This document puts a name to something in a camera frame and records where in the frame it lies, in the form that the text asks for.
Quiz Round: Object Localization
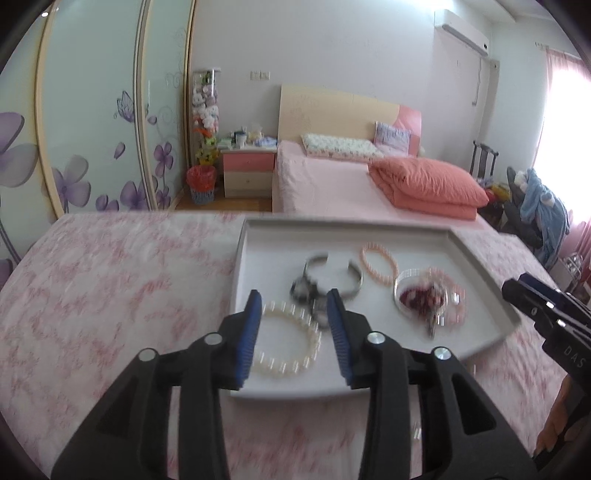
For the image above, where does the white floral pillow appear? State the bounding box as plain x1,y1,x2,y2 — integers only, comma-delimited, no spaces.
301,133,384,161

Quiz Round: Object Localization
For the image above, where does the purple pillow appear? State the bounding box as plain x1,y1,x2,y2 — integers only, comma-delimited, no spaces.
373,121,411,154

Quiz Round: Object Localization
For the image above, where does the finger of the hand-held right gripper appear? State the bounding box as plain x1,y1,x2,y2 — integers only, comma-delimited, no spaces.
517,273,591,324
503,281,561,335

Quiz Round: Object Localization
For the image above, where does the grey cardboard tray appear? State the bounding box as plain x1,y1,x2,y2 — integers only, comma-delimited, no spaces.
229,217,524,401

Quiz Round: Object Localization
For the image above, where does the red trash bin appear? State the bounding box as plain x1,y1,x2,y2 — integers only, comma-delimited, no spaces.
187,165,218,205

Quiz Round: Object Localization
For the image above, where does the dark wooden chair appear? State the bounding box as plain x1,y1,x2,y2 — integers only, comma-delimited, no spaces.
472,141,499,178

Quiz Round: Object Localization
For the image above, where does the white air conditioner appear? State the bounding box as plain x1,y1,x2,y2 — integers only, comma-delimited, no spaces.
434,8,490,57

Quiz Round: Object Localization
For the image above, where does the pink and beige nightstand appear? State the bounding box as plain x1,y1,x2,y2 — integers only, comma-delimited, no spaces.
219,141,278,199

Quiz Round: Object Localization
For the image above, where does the pink curtain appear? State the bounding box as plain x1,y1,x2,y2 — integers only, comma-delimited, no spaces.
531,46,591,259

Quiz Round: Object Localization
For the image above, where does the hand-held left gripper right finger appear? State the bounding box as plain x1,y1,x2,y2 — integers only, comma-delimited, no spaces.
326,288,539,480

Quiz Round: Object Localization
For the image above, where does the clear tube of plush toys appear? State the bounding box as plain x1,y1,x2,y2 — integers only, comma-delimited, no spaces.
191,68,221,167

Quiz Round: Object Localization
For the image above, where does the pink bead bracelet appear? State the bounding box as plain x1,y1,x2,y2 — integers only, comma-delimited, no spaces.
360,242,399,284

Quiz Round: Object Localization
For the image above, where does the beige and pink headboard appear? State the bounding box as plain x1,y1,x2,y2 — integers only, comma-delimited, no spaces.
278,84,423,158

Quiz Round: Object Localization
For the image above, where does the pink crystal bracelet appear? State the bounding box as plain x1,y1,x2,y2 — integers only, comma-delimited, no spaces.
420,268,466,340

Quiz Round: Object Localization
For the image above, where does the black bead bracelet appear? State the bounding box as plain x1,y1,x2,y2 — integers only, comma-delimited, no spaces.
290,272,331,330

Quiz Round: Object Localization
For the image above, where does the flower print wardrobe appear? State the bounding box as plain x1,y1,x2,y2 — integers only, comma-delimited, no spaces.
0,0,197,273

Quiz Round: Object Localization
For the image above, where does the dark red bead bracelet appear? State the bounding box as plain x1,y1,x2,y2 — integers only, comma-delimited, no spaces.
401,281,446,319

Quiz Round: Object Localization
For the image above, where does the white pearl bracelet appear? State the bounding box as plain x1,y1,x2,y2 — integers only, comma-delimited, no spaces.
249,300,322,379

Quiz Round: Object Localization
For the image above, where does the person's right hand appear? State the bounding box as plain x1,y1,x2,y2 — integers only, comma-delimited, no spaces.
537,376,578,455

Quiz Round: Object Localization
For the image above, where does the silver cuff bracelet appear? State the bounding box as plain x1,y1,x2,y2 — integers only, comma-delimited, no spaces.
305,251,365,296

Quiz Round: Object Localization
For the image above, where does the pink bed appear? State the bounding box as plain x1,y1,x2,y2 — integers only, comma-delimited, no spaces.
272,140,490,222

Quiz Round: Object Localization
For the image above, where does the folded orange quilt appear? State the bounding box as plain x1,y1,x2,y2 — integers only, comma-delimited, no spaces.
368,157,490,221

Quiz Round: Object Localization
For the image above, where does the thin silver bangle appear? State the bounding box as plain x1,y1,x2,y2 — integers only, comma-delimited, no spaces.
393,268,451,319

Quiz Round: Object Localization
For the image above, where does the blue plush robe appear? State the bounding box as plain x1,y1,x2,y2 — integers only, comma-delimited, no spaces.
519,168,570,268

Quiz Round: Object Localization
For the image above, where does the pink floral tablecloth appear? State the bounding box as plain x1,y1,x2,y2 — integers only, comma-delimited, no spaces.
0,212,568,480

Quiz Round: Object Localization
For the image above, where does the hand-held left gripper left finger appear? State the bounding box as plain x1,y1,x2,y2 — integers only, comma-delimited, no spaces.
51,290,263,480

